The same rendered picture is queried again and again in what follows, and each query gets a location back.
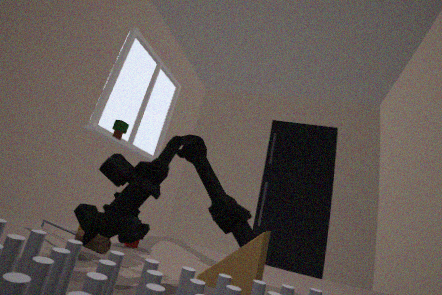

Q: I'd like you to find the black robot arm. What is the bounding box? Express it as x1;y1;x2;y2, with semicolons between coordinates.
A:
99;135;257;247

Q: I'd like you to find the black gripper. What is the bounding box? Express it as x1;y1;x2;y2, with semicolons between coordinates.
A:
74;192;140;245

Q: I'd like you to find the brown-handled metal tool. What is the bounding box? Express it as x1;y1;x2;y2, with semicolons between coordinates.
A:
41;219;112;254

